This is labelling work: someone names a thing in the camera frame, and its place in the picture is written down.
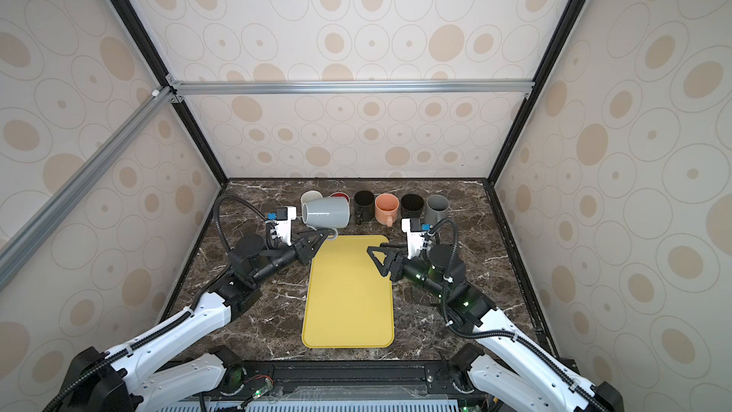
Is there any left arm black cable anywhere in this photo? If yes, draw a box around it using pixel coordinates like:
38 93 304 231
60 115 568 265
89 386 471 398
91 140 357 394
42 193 270 412

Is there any white ribbed mug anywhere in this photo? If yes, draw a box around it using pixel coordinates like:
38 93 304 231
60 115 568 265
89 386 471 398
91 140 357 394
300 190 323 205

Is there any back aluminium rail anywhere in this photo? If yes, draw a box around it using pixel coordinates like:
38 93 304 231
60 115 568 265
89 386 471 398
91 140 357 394
172 79 535 97

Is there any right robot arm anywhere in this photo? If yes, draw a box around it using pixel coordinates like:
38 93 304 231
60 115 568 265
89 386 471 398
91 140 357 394
367 243 624 411

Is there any black mug white base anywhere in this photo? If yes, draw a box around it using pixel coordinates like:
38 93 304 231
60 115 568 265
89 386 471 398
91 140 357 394
400 194 425 219

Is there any green lit circuit board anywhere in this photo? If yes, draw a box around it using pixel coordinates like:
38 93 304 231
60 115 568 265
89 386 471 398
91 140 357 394
241 375 274 401

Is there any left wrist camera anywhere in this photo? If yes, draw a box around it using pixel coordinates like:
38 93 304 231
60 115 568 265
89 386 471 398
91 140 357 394
265 206 297 248

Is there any aluminium rail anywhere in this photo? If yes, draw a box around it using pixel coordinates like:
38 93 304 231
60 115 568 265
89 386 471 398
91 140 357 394
1 87 173 287
172 79 535 97

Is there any large grey mug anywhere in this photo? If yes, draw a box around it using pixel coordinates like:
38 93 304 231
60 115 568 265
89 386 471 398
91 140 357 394
424 195 450 225

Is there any peach and cream mug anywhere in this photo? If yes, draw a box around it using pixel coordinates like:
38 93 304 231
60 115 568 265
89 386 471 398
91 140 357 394
375 194 400 227

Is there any left aluminium rail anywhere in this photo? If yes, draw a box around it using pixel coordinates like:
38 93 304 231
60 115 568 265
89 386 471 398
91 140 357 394
1 87 173 287

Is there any yellow plastic tray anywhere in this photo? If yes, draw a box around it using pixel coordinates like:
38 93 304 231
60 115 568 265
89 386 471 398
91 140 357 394
301 235 395 349

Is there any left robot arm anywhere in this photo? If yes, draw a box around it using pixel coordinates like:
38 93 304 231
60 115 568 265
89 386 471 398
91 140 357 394
45 229 333 411

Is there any small grey mug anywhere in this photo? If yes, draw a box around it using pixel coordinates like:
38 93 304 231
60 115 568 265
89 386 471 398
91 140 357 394
302 196 350 240

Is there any black mug white rim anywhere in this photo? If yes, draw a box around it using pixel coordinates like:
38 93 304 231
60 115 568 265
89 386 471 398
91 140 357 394
353 190 376 225

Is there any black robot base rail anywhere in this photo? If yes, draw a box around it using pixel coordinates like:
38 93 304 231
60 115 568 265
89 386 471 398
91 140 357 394
101 357 596 412

